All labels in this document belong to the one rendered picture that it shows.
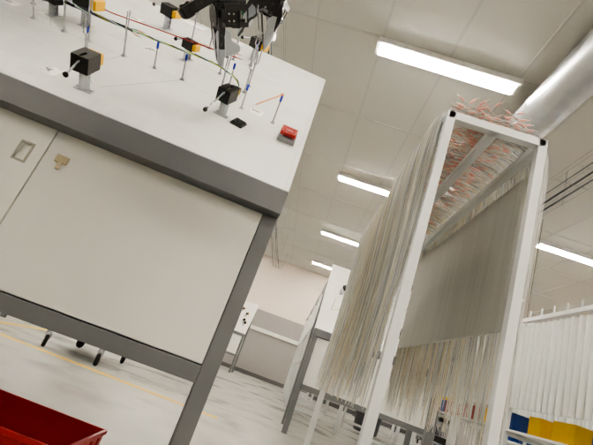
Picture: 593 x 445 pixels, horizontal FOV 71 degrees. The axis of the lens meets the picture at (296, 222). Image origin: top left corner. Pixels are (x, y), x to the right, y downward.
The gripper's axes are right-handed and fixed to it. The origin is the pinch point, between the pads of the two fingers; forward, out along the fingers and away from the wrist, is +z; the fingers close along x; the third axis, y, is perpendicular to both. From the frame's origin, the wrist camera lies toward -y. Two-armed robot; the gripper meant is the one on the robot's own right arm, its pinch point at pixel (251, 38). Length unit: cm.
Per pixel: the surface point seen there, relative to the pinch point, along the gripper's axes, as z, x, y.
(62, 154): 49, 19, -27
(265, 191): 33.5, -27.7, -15.5
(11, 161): 56, 27, -32
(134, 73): 25.0, 28.7, 0.8
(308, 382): 190, -88, 210
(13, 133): 50, 31, -30
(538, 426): 138, -291, 273
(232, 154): 30.3, -14.0, -10.4
